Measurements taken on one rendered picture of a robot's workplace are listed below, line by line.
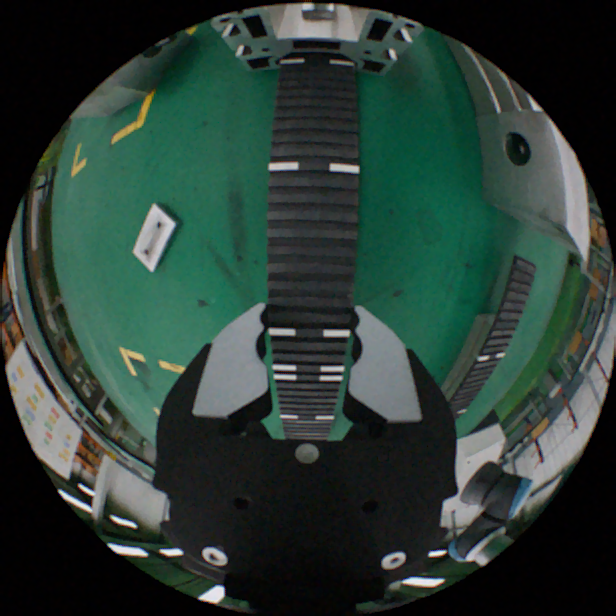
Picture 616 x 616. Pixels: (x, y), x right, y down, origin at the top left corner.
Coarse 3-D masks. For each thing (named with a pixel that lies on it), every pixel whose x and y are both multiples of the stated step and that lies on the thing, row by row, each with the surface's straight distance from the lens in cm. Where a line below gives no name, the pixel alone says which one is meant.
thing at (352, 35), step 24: (216, 24) 14; (240, 24) 14; (264, 24) 14; (288, 24) 17; (312, 24) 17; (336, 24) 18; (360, 24) 15; (384, 24) 16; (408, 24) 15; (240, 48) 18; (264, 48) 17; (288, 48) 16; (312, 48) 16; (336, 48) 17; (360, 48) 16; (384, 48) 16; (384, 72) 19
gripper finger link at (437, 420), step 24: (408, 360) 9; (432, 384) 9; (432, 408) 8; (384, 432) 8; (408, 432) 7; (432, 432) 8; (456, 432) 8; (432, 456) 7; (456, 456) 8; (456, 480) 7
